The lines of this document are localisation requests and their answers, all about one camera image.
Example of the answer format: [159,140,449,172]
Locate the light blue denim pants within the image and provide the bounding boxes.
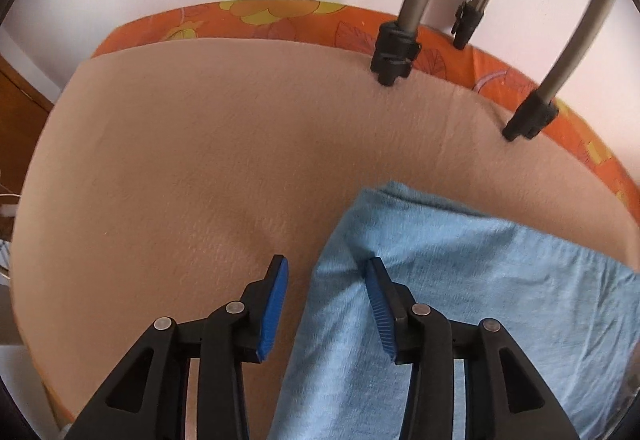
[269,182,639,439]

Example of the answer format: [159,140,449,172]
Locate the wooden door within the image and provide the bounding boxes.
[0,58,53,196]

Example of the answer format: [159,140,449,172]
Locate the orange floral mattress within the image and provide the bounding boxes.
[94,0,639,217]

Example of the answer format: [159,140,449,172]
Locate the folded metal tripod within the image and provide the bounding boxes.
[370,0,615,142]

